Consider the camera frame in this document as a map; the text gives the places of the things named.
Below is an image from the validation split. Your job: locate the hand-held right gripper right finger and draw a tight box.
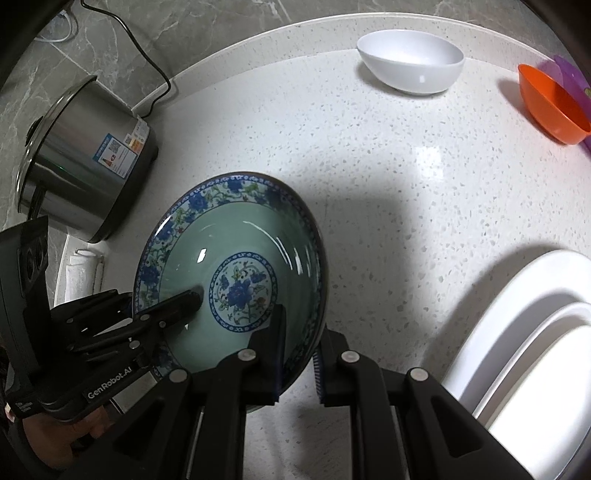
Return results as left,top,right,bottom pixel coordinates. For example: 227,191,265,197
313,330,536,480

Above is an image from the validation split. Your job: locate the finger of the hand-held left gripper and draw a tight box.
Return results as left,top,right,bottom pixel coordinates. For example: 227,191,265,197
131,290,204,335
51,290,136,354

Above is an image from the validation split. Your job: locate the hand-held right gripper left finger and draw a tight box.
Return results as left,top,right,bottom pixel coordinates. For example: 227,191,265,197
113,305,289,480

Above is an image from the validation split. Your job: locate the blue floral green bowl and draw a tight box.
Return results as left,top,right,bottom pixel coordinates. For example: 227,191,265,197
133,172,328,414

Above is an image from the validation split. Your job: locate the white plate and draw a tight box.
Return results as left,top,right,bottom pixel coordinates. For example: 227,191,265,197
441,249,591,416
488,318,591,462
475,302,591,435

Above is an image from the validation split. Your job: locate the person's left hand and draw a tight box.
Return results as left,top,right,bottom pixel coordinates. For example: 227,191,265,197
21,399,123,480

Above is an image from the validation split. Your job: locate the folded white cloth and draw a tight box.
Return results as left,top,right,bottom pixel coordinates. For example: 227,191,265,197
65,249,105,303

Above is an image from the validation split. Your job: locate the stainless steel rice cooker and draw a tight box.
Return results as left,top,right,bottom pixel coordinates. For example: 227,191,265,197
18,78,160,244

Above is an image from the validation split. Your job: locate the steel rice cooker lid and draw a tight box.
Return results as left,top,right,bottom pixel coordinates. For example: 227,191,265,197
15,75,99,195

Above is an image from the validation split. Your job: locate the small white bowl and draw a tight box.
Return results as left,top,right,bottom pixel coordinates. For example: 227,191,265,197
356,30,465,96

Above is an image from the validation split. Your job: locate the orange plastic bowl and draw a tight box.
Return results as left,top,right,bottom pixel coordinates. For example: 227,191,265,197
517,64,591,146

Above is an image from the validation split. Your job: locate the purple plastic bowl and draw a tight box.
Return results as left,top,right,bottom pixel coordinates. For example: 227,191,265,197
551,54,591,158

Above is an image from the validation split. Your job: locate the black power cable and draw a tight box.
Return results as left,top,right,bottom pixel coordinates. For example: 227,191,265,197
81,0,174,116

